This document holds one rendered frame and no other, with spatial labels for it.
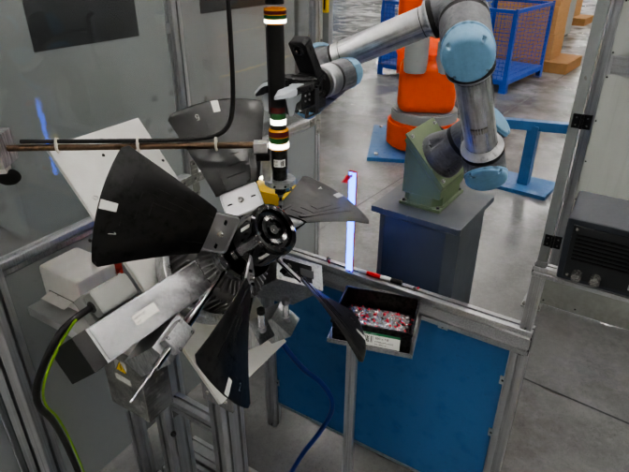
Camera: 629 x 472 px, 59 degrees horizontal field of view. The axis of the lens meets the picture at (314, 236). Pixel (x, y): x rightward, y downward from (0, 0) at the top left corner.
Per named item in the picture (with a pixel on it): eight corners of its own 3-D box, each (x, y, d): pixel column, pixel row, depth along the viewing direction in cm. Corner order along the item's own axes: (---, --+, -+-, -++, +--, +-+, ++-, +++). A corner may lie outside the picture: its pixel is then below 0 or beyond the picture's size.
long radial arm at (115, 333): (170, 275, 129) (196, 258, 122) (189, 302, 130) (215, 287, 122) (63, 344, 108) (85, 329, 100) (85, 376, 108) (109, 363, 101)
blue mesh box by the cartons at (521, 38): (441, 82, 738) (451, 3, 690) (483, 67, 822) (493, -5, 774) (504, 94, 688) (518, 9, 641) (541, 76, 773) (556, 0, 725)
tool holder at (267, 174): (255, 190, 121) (252, 147, 116) (255, 177, 127) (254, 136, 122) (296, 189, 121) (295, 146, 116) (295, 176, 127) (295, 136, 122)
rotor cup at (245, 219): (239, 291, 121) (273, 272, 112) (201, 236, 120) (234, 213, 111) (277, 261, 132) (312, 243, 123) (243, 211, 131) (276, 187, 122)
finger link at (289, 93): (287, 123, 111) (305, 110, 119) (287, 94, 109) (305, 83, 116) (273, 121, 112) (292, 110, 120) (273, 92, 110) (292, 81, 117)
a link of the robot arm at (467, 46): (504, 154, 163) (489, -10, 121) (510, 194, 155) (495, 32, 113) (463, 161, 167) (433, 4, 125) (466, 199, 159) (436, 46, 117)
